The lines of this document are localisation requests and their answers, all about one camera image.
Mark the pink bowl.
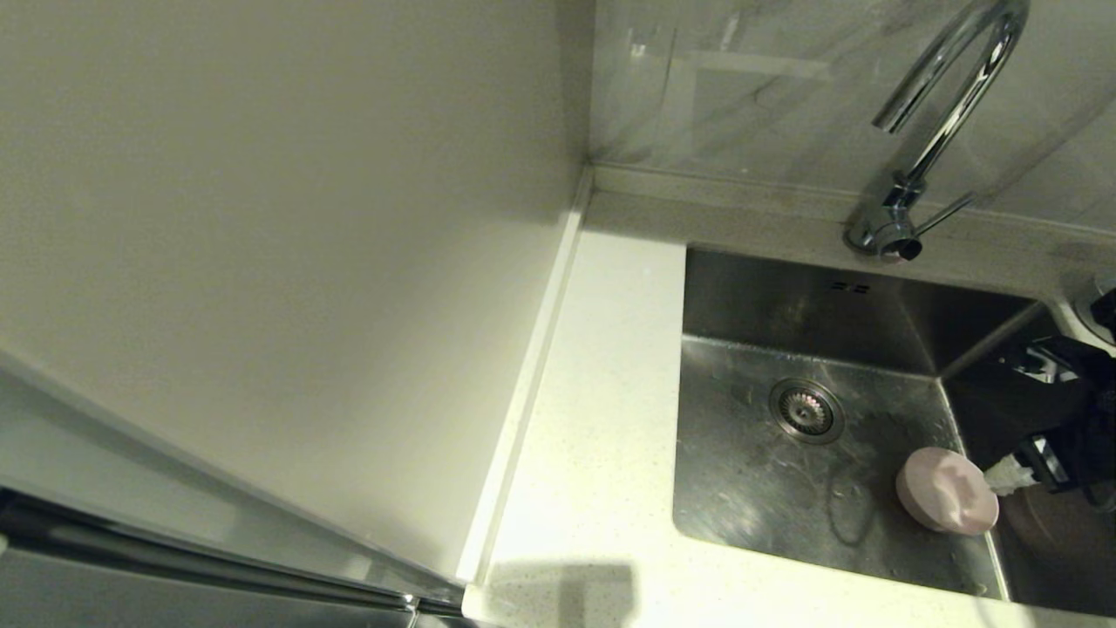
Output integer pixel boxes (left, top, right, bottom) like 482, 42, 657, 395
896, 447, 1000, 535

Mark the round metal drain strainer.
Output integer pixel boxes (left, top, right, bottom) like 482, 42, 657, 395
769, 377, 847, 444

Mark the grey appliance door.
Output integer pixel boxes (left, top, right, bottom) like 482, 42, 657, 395
0, 493, 472, 628

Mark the stainless steel sink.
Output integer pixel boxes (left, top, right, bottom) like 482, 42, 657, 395
671, 244, 1116, 618

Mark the light blue bowl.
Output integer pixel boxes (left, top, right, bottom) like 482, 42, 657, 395
1074, 277, 1116, 354

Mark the chrome gooseneck faucet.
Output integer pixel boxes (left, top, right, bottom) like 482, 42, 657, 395
844, 0, 1032, 265

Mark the white tall cabinet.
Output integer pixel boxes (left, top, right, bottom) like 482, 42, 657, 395
0, 0, 595, 603

